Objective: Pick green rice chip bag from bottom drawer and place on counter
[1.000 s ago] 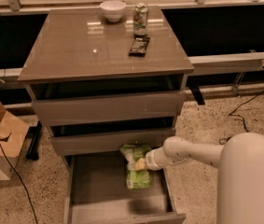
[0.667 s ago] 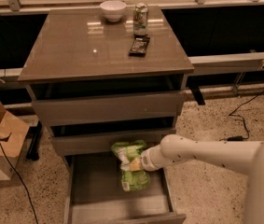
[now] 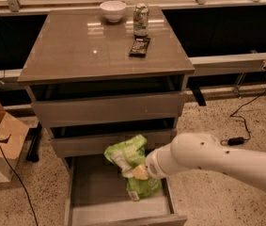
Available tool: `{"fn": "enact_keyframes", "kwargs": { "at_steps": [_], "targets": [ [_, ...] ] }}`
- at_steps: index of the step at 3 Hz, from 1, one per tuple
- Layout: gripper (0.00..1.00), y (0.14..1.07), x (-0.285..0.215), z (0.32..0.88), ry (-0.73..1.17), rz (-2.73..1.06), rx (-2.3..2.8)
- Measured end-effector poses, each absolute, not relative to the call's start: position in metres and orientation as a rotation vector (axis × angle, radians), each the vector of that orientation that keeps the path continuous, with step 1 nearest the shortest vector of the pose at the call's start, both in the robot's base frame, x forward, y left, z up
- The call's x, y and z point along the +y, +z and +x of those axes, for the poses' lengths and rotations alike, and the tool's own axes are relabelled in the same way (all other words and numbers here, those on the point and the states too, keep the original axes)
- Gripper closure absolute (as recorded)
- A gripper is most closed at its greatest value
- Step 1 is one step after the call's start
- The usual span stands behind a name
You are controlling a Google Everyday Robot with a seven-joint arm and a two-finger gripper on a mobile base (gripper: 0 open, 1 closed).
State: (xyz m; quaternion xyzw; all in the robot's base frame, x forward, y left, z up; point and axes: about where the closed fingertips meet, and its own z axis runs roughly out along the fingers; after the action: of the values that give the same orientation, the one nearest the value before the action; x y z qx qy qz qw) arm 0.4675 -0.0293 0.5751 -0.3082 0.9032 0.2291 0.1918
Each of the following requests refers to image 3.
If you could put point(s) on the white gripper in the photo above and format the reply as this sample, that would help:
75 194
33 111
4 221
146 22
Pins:
152 168

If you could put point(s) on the green rice chip bag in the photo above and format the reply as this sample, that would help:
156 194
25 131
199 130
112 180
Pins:
128 155

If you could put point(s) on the grey drawer cabinet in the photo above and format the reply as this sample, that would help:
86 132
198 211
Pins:
89 93

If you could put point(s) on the grey open bottom drawer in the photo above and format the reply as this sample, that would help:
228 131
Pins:
98 197

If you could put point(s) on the dark snack bar wrapper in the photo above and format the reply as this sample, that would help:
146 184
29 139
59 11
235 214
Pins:
140 47

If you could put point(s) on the white ceramic bowl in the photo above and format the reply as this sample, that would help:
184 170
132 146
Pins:
113 11

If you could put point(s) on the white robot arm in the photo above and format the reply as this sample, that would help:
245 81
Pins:
200 151

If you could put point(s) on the green soda can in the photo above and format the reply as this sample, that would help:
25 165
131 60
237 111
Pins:
141 20

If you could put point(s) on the grey top drawer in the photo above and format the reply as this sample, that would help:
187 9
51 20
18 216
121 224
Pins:
109 109

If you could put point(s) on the grey middle drawer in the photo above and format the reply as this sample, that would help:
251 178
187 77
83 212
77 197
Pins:
77 146

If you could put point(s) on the black table leg left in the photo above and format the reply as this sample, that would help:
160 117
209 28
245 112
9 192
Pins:
33 150

